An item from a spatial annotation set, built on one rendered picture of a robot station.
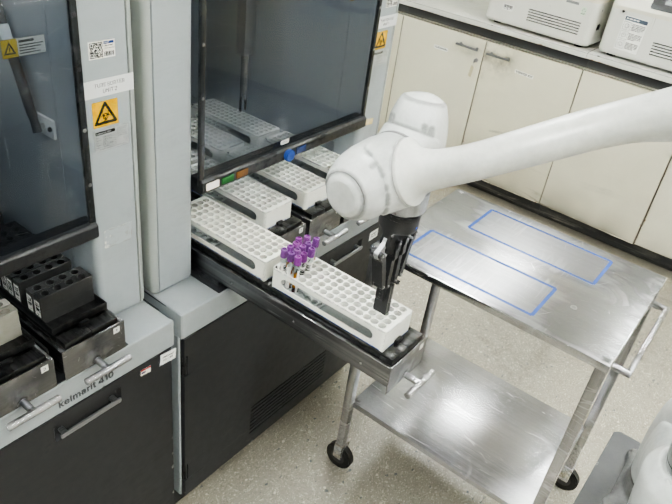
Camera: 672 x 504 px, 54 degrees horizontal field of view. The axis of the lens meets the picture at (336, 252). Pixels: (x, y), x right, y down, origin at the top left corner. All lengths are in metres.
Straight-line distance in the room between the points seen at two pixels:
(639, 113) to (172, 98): 0.82
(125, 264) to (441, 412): 1.02
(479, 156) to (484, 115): 2.76
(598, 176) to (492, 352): 1.23
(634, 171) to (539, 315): 2.03
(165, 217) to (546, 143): 0.82
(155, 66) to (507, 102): 2.57
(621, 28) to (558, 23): 0.29
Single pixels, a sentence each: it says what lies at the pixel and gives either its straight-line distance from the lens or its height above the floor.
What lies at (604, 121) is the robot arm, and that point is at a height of 1.37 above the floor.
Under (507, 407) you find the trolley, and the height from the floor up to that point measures 0.28.
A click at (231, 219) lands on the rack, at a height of 0.86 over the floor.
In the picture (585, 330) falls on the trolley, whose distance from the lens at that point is 1.54.
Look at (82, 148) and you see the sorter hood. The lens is 1.23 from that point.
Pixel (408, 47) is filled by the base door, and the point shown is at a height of 0.65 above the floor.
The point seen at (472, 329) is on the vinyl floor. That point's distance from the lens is 2.78.
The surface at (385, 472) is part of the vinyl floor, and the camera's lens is 2.18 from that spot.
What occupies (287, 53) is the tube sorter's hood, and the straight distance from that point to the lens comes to 1.53.
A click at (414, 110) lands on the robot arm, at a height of 1.30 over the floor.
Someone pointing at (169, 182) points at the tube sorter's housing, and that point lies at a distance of 1.41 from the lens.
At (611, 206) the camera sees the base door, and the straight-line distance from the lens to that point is 3.57.
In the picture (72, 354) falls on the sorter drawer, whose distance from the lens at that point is 1.33.
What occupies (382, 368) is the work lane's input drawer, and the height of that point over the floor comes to 0.80.
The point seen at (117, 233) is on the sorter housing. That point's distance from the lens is 1.38.
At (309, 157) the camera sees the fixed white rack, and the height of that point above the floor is 0.86.
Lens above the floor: 1.68
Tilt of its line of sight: 33 degrees down
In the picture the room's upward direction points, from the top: 8 degrees clockwise
